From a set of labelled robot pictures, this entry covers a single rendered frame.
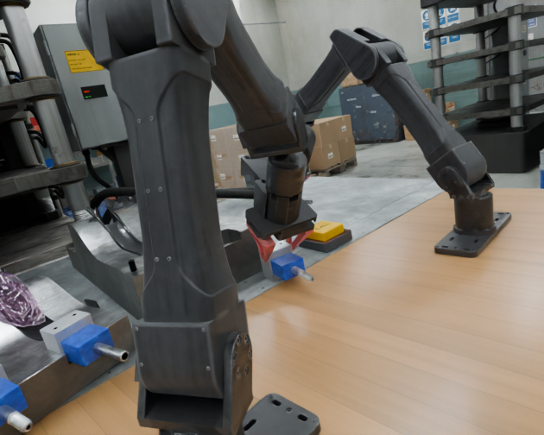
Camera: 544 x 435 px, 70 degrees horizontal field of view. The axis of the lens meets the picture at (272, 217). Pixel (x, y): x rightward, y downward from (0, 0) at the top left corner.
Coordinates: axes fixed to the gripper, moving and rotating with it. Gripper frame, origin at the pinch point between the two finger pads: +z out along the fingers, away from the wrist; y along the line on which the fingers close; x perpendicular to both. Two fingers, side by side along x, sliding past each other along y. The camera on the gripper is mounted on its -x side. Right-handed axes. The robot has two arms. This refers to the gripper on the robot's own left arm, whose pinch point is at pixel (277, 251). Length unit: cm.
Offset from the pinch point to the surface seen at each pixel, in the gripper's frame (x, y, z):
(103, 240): -24.7, 25.6, 7.9
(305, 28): -698, -506, 205
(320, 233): -2.3, -11.6, 2.5
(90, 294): -19.8, 31.1, 16.7
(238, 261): -3.2, 5.9, 2.7
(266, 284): 3.0, 3.7, 3.6
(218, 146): -369, -151, 224
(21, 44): -92, 29, -9
